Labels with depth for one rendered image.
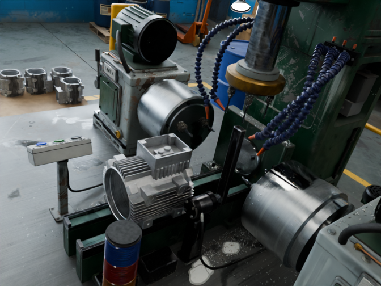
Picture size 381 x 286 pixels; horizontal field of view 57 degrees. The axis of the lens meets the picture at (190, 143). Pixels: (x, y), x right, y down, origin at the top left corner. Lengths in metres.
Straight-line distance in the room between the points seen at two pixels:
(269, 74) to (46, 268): 0.83
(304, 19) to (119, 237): 0.88
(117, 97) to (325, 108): 0.79
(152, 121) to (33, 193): 0.48
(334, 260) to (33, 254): 0.81
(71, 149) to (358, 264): 0.79
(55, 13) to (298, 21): 5.77
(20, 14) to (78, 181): 5.34
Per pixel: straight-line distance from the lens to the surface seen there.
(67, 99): 3.39
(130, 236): 0.60
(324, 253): 0.85
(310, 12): 1.19
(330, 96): 1.15
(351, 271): 0.82
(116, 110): 1.49
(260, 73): 1.02
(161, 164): 0.93
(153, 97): 1.30
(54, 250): 1.14
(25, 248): 1.16
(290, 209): 0.91
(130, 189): 0.90
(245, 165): 1.25
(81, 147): 1.09
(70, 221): 1.05
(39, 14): 6.62
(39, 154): 1.06
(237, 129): 0.91
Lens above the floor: 1.65
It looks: 30 degrees down
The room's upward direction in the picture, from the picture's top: 11 degrees clockwise
